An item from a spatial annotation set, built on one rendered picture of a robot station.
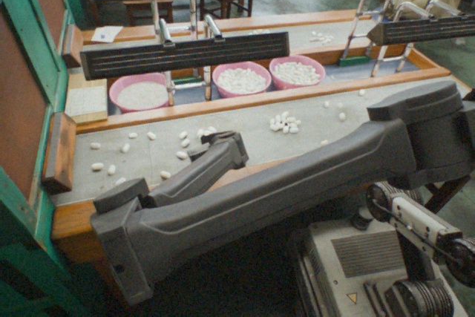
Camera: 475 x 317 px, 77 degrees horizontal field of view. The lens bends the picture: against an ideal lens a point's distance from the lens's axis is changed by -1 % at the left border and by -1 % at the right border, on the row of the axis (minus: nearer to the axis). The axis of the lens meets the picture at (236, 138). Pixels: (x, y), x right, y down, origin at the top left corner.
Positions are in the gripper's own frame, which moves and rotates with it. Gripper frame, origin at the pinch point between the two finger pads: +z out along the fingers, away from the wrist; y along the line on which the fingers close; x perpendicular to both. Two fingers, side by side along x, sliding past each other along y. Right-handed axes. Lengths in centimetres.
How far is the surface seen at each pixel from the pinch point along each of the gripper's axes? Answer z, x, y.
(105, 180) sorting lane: 9.9, 7.3, 34.8
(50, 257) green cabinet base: -7, 22, 49
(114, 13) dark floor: 295, -138, 40
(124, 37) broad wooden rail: 79, -54, 24
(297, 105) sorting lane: 25, -7, -43
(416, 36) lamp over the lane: -2, -26, -80
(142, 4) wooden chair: 195, -112, 9
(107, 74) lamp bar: -2.2, -23.9, 27.1
